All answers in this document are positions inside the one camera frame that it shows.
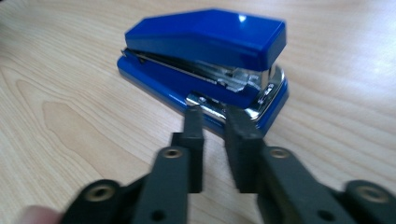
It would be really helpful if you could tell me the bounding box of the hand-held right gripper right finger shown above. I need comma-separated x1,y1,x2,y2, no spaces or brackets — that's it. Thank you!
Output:
224,105,356,224

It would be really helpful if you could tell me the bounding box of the blue stapler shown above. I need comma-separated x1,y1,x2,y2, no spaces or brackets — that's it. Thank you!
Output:
116,8,290,138

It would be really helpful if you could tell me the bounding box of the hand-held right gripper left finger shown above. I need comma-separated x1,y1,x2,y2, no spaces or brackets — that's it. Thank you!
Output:
132,105,205,224

